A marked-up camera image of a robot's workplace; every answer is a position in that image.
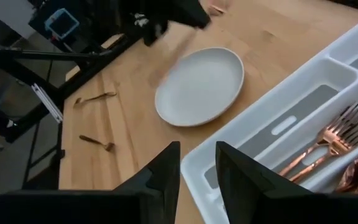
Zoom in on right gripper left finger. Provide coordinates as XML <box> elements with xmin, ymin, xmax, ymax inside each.
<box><xmin>113</xmin><ymin>141</ymin><xmax>181</xmax><ymax>224</ymax></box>

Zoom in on tablet with light blue case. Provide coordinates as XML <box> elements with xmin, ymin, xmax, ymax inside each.
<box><xmin>44</xmin><ymin>8</ymin><xmax>81</xmax><ymax>40</ymax></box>

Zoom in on white round plate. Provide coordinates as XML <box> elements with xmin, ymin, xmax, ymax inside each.
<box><xmin>154</xmin><ymin>46</ymin><xmax>245</xmax><ymax>128</ymax></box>

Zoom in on rose gold spoon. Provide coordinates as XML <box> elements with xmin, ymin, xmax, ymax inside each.
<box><xmin>334</xmin><ymin>155</ymin><xmax>358</xmax><ymax>194</ymax></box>

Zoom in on white cutlery tray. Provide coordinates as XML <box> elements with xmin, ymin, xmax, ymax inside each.
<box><xmin>180</xmin><ymin>11</ymin><xmax>358</xmax><ymax>224</ymax></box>

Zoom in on white metal bar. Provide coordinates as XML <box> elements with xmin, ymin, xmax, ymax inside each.
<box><xmin>30</xmin><ymin>83</ymin><xmax>64</xmax><ymax>124</ymax></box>

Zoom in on black frame strut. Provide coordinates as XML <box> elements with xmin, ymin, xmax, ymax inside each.
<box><xmin>0</xmin><ymin>40</ymin><xmax>113</xmax><ymax>63</ymax></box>

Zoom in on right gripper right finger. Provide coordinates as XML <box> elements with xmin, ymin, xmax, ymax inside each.
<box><xmin>216</xmin><ymin>141</ymin><xmax>315</xmax><ymax>224</ymax></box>

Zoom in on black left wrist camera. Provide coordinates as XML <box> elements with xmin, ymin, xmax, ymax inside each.
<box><xmin>142</xmin><ymin>21</ymin><xmax>169</xmax><ymax>47</ymax></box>

